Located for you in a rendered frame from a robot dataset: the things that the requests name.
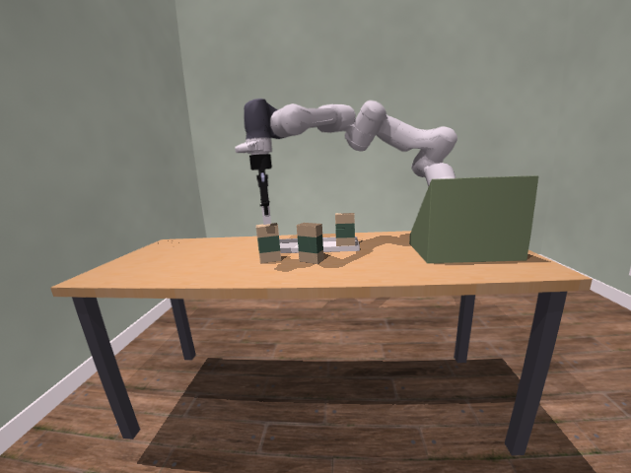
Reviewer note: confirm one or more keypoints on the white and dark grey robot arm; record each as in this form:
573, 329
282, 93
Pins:
262, 121

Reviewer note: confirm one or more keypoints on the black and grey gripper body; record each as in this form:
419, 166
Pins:
260, 162

